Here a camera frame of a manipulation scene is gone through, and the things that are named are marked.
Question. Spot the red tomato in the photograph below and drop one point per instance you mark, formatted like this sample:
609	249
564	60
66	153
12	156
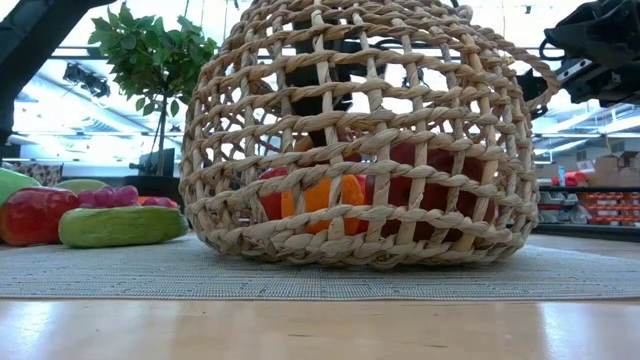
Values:
364	184

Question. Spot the orange bell pepper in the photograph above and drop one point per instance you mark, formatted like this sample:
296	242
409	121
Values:
317	200

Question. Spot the red bell pepper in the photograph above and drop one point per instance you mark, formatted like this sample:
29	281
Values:
272	205

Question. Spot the red pomegranate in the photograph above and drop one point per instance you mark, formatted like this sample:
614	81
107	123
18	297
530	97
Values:
435	197

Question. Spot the green pear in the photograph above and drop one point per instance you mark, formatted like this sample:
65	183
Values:
80	185

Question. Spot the small red apple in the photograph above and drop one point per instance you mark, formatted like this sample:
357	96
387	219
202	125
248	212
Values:
35	217

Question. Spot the green apple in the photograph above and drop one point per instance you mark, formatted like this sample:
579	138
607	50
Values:
12	182

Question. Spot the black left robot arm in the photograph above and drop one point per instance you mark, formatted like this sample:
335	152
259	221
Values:
25	45

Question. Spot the blue bottle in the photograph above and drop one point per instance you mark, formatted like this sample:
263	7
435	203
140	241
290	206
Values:
561	177

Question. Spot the red background item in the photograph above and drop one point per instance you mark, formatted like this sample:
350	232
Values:
577	179

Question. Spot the cardboard box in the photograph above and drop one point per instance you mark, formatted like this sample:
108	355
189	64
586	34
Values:
617	172

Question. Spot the shelf rack with orange bins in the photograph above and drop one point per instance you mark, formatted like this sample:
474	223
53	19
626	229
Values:
600	206

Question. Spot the green potted plant, black pot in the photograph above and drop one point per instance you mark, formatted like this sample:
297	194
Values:
155	55

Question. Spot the black equipment box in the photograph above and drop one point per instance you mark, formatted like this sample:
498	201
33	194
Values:
145	162

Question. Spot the red and orange mango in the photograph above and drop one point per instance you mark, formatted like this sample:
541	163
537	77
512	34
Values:
160	202

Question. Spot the green cucumber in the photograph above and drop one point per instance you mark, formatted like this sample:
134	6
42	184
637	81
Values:
125	227

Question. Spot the black ceiling-mounted device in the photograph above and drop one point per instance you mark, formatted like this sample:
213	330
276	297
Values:
87	80

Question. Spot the purple grape bunch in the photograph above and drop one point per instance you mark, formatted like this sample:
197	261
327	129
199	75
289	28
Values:
107	197

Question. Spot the grey woven placemat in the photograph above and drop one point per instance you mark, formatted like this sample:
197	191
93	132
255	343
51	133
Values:
150	275

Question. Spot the patterned box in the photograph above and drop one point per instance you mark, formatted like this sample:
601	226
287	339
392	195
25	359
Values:
42	175

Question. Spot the black overhead frame beam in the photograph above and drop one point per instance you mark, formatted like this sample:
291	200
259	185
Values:
75	51

